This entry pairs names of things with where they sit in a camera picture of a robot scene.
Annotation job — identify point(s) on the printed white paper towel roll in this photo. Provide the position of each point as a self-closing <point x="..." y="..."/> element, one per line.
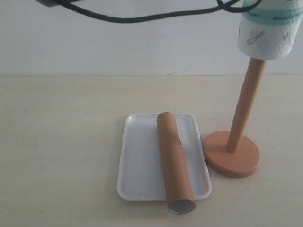
<point x="268" y="31"/>

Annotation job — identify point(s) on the brown cardboard tube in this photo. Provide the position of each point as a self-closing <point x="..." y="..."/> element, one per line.
<point x="178" y="189"/>

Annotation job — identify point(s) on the wooden paper towel holder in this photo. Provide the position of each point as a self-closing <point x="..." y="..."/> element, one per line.
<point x="231" y="153"/>

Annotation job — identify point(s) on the white rectangular plastic tray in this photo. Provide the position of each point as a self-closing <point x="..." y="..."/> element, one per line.
<point x="140" y="176"/>

